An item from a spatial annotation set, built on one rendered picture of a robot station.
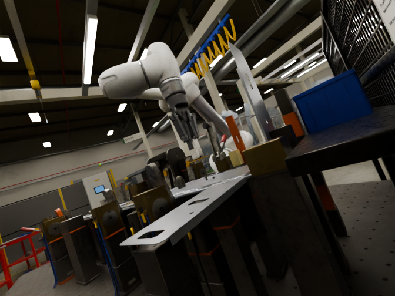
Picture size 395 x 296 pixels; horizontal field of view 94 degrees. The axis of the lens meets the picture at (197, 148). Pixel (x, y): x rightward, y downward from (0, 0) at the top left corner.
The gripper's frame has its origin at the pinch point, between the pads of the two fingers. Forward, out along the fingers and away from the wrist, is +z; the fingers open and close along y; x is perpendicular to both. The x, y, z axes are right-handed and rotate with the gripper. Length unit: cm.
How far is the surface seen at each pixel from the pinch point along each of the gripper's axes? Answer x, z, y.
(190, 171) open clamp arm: -17.5, 7.8, -14.3
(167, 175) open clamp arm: -31.5, 5.5, -12.9
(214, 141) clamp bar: 0.0, -0.9, -14.9
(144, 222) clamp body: -4.7, 14.5, 25.7
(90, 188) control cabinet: -682, -48, -252
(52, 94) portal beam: -352, -224, -99
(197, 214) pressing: 20.4, 12.1, 33.3
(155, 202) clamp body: -2.7, 11.1, 22.1
